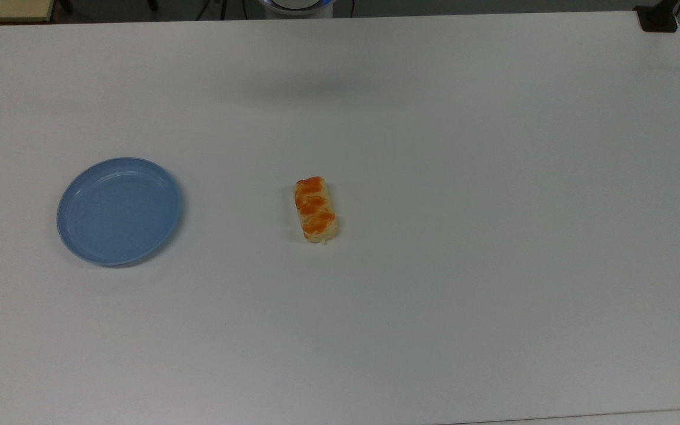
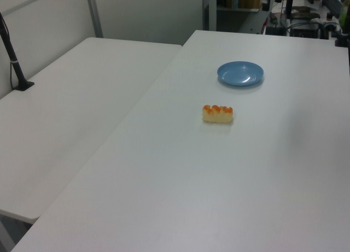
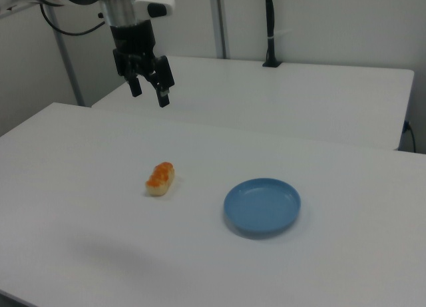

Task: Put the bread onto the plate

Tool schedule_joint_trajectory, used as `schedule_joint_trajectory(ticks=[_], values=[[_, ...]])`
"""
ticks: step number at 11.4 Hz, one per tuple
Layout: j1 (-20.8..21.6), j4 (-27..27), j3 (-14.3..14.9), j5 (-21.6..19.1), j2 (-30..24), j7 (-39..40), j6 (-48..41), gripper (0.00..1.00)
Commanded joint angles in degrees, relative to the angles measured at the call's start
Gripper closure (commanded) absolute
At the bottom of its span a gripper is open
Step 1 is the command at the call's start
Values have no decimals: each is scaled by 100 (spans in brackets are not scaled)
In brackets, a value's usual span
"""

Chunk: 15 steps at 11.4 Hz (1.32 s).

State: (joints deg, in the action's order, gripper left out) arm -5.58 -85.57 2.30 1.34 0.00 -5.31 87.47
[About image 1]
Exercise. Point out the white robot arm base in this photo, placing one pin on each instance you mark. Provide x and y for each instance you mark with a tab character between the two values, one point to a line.
296	7

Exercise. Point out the orange glazed bread loaf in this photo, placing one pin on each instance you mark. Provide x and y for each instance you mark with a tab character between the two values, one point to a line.
315	211

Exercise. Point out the blue round plate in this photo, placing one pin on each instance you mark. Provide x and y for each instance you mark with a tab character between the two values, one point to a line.
118	211

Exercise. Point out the black table clamp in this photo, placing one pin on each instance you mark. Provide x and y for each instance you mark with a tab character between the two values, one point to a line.
659	16

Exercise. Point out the beige wooden furniture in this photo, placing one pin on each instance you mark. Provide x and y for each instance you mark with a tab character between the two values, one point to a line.
6	10

